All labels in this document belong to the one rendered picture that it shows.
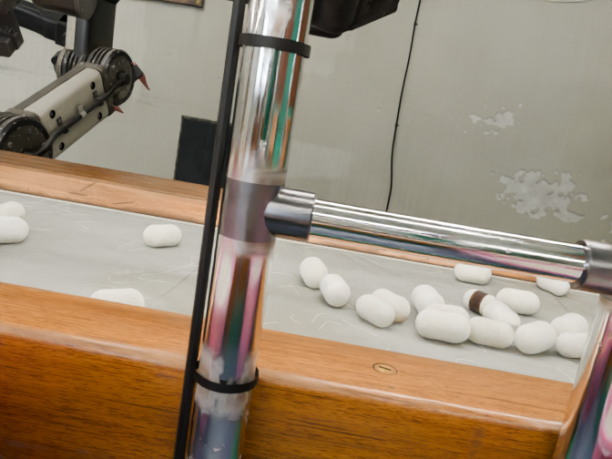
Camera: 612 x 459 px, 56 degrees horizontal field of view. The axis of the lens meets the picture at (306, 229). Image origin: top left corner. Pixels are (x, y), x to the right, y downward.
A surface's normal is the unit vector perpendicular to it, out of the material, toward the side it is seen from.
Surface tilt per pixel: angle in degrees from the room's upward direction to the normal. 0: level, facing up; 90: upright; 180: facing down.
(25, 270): 0
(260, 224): 90
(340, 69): 91
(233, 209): 90
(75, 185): 45
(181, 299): 0
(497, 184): 90
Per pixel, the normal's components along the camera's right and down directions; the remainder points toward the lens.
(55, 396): -0.06, 0.20
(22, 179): 0.07, -0.54
